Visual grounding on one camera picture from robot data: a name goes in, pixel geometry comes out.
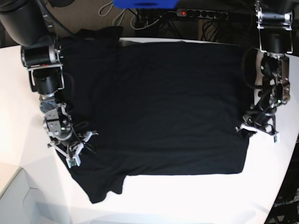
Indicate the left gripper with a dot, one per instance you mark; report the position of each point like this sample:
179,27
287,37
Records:
258,120

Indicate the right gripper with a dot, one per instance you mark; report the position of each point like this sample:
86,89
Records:
72,148

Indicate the black printed t-shirt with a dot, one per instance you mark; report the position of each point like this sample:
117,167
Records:
160,108

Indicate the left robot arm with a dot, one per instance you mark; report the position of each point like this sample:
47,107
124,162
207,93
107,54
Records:
274,24

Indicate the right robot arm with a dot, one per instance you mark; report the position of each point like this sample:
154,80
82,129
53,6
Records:
41,56

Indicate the white bin at table corner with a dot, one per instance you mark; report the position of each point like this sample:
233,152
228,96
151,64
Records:
22,204

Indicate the black power strip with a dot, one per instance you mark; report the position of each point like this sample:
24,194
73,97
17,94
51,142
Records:
202,14

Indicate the blue plastic box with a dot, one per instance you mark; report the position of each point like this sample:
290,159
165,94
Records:
156,4

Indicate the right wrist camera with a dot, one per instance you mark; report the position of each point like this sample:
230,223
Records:
74,161

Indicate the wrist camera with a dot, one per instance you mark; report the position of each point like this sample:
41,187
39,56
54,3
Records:
74,161
276,138

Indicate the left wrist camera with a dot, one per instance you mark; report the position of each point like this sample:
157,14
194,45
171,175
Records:
276,138

